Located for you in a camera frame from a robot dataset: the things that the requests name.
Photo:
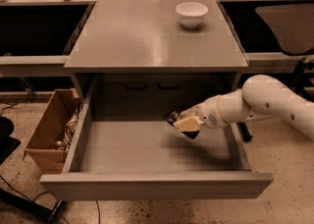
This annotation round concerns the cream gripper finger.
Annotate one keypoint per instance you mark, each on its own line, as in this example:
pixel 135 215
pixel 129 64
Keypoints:
pixel 190 123
pixel 192 111

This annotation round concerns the black office chair base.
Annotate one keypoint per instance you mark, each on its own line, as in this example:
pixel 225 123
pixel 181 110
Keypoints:
pixel 7 143

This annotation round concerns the brown cardboard box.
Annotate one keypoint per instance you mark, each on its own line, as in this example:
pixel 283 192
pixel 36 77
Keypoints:
pixel 46 146

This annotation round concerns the black drawer handle right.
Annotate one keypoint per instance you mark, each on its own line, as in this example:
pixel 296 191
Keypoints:
pixel 168 85

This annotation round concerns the white ceramic bowl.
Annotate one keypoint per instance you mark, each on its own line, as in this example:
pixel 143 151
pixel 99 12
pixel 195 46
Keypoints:
pixel 191 14

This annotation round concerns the grey cabinet with top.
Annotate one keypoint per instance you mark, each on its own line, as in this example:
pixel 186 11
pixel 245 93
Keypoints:
pixel 144 41

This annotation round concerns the open grey top drawer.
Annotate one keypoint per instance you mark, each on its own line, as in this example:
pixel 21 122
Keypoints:
pixel 150 160

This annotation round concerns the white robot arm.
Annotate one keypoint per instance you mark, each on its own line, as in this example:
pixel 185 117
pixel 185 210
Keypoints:
pixel 259 97

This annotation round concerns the black drawer handle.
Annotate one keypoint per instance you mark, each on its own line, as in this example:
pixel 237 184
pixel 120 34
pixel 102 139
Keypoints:
pixel 168 85
pixel 136 85

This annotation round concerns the dark chocolate bar wrapper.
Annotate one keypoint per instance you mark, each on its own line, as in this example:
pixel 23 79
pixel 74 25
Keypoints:
pixel 171 117

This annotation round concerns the black drawer handle left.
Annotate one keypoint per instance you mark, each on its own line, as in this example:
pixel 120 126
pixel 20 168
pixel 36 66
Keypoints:
pixel 136 85

